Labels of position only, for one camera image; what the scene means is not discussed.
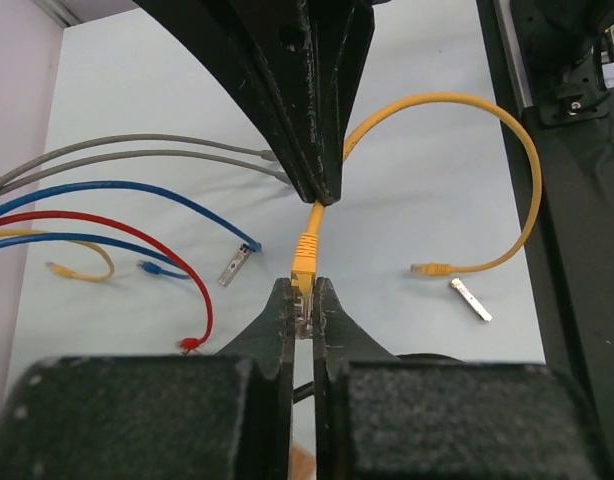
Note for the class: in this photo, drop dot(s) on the wooden board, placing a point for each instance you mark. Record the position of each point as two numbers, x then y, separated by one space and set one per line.
303 463

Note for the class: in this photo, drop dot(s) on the small metal clip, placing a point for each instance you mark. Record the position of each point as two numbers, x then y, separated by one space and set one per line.
471 300
235 265

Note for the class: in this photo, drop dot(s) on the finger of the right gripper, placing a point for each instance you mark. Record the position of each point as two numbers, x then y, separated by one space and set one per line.
216 34
341 34

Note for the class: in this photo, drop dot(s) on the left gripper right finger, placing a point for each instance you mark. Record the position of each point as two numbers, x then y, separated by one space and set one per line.
382 417

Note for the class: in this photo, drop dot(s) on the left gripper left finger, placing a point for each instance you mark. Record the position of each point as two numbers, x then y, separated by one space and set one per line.
222 416

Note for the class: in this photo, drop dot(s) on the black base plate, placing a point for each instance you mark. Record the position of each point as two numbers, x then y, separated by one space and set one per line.
545 64

